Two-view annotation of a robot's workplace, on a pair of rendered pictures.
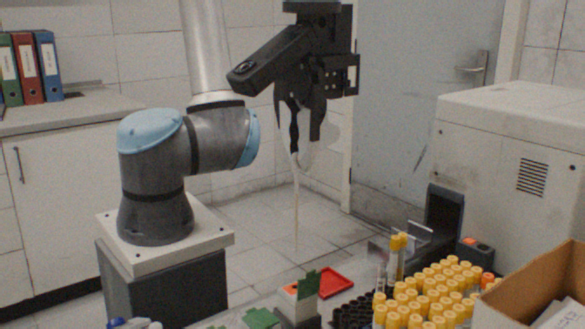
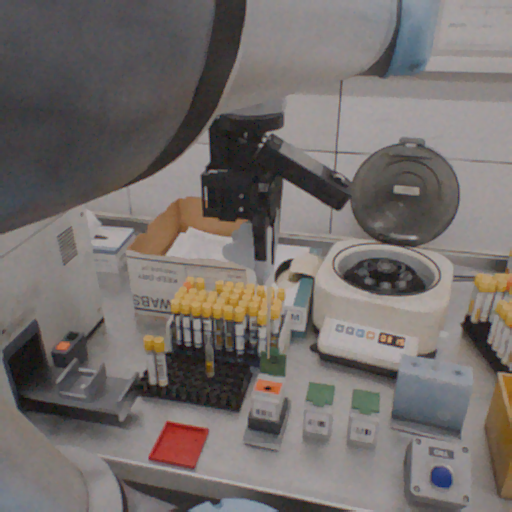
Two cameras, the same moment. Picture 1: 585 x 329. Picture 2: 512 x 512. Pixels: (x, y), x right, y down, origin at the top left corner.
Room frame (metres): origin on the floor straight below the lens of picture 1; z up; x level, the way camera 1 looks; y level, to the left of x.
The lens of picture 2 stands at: (0.97, 0.41, 1.47)
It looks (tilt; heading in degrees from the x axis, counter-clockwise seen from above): 28 degrees down; 230
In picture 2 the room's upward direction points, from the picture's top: straight up
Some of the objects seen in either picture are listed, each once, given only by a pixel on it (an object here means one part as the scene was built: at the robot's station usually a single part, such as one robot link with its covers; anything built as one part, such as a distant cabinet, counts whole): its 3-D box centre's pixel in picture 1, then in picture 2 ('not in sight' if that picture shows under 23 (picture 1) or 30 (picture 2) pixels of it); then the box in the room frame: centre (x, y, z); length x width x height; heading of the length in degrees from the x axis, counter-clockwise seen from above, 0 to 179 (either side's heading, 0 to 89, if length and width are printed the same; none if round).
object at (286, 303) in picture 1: (297, 305); (268, 402); (0.60, -0.01, 0.92); 0.05 x 0.04 x 0.06; 35
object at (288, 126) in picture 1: (303, 130); (245, 255); (0.63, -0.02, 1.18); 0.06 x 0.03 x 0.09; 126
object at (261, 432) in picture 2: (297, 321); (268, 415); (0.60, -0.01, 0.89); 0.09 x 0.05 x 0.04; 35
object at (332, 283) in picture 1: (326, 282); (179, 443); (0.72, -0.06, 0.88); 0.07 x 0.07 x 0.01; 37
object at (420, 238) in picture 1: (419, 238); (69, 382); (0.81, -0.24, 0.92); 0.21 x 0.07 x 0.05; 127
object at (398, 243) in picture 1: (391, 285); (194, 357); (0.63, -0.15, 0.93); 0.17 x 0.09 x 0.11; 127
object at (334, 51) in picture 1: (315, 51); (245, 166); (0.62, -0.03, 1.28); 0.09 x 0.08 x 0.12; 126
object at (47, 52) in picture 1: (44, 64); not in sight; (2.29, 1.16, 1.03); 0.26 x 0.08 x 0.31; 36
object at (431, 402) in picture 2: not in sight; (430, 394); (0.41, 0.14, 0.92); 0.10 x 0.07 x 0.10; 122
